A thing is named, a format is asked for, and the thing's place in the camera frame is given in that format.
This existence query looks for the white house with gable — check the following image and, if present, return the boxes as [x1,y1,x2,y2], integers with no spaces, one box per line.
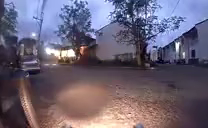
[88,21,138,63]

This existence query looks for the grey asphalt road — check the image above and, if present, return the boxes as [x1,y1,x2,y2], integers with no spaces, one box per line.
[0,62,208,128]

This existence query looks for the lit low building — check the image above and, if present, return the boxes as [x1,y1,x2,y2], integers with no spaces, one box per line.
[44,42,80,64]

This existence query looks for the dark leafy tree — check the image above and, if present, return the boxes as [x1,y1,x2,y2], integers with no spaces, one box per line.
[54,0,95,62]

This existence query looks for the tall leafy tree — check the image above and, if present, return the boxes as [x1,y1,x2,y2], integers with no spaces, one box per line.
[105,0,186,67]

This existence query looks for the robot's own part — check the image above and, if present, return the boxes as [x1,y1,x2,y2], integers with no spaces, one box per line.
[133,122,145,128]

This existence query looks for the utility pole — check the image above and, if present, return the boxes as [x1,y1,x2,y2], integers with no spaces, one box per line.
[33,11,46,61]

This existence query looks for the parked vehicle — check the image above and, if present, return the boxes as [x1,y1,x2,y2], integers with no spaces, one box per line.
[17,37,42,74]

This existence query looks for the row of white houses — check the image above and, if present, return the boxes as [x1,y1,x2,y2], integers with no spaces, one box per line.
[157,15,208,66]

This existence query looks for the dark trees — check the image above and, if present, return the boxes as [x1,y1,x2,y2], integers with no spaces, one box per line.
[0,1,20,68]

